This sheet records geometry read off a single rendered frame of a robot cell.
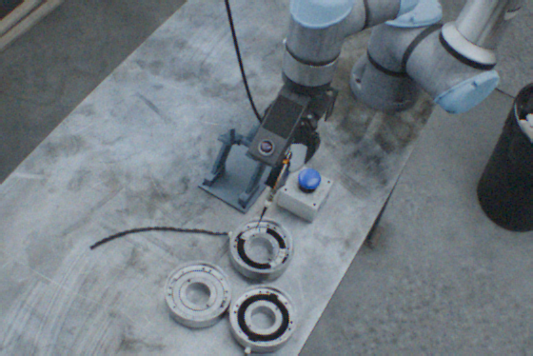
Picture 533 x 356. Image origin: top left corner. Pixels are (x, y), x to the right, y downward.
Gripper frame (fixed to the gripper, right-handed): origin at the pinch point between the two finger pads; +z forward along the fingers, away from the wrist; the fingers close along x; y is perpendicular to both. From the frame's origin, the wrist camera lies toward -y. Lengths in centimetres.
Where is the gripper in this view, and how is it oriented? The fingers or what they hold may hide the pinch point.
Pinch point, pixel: (283, 166)
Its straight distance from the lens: 107.5
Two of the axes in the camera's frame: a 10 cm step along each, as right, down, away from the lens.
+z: -1.0, 5.8, 8.1
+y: 5.2, -6.6, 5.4
